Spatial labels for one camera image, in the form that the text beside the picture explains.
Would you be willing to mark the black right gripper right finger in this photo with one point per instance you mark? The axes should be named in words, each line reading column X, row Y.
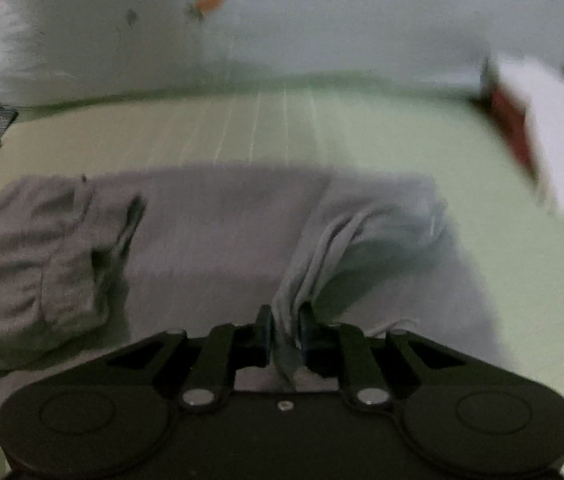
column 342, row 352

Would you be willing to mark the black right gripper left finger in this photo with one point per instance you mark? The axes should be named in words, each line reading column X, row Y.
column 227, row 349

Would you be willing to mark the grey sweatpants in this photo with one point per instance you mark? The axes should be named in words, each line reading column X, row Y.
column 88, row 265

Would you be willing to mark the red garment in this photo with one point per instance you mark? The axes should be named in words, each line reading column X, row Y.
column 508, row 114

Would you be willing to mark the white folded garment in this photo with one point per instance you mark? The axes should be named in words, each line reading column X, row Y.
column 541, row 87

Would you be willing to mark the light blue carrot print sheet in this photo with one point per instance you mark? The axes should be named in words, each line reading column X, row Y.
column 55, row 51

